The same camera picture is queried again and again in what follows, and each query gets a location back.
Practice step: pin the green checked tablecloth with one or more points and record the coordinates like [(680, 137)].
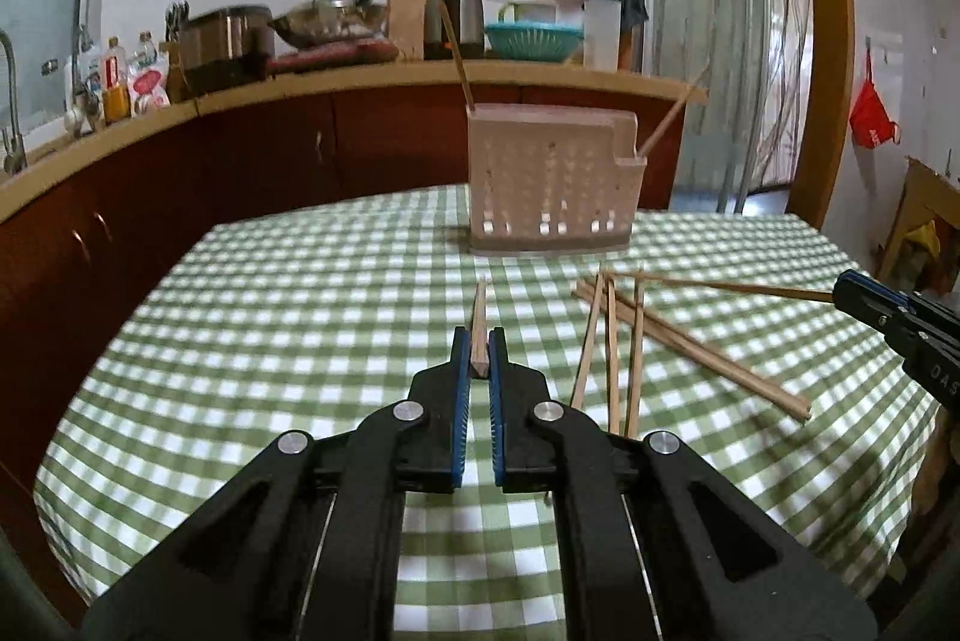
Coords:
[(300, 311)]

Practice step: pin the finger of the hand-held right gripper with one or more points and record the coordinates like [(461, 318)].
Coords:
[(889, 324), (862, 288)]

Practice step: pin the steel wok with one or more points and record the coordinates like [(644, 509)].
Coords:
[(322, 29)]

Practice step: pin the frosted sliding glass door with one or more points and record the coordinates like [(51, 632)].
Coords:
[(697, 48)]

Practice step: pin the yellow oil bottle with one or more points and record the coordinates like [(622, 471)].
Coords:
[(116, 93)]

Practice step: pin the dark red kitchen cabinets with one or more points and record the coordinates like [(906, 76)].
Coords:
[(262, 146)]

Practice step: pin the white plastic bottle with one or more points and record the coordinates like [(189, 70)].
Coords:
[(88, 78)]

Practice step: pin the wooden door frame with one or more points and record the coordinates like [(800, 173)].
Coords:
[(825, 48)]

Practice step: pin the steel rice cooker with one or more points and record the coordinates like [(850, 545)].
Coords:
[(225, 48)]

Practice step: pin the teal plastic basket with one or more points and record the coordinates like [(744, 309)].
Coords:
[(532, 42)]

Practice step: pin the wooden cutting board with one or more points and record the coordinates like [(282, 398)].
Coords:
[(409, 11)]

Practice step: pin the steel kitchen faucet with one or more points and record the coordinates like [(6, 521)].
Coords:
[(11, 108)]

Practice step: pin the black steel electric kettle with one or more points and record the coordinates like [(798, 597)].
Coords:
[(457, 11)]

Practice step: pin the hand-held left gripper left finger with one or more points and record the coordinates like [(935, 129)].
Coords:
[(461, 416)]

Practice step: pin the red hanging bag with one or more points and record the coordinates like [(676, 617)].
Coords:
[(870, 116)]

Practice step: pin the red white packet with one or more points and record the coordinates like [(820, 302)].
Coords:
[(148, 86)]

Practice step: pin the white translucent container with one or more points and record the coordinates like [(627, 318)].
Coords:
[(602, 37)]

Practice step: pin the wooden chopstick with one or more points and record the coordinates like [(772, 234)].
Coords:
[(613, 356), (589, 341), (720, 286), (780, 388), (457, 59), (671, 112), (480, 326), (636, 356), (780, 402)]

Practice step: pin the clear plastic bottle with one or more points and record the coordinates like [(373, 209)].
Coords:
[(146, 44)]

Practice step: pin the red induction cooker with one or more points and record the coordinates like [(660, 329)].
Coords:
[(330, 56)]

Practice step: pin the beige perforated utensil holder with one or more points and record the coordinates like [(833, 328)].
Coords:
[(540, 183)]

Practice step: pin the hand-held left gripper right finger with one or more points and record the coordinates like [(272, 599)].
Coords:
[(498, 416)]

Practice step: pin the kitchen window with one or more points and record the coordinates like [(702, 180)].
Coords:
[(45, 11)]

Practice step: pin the tan kitchen countertop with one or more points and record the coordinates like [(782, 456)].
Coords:
[(375, 78)]

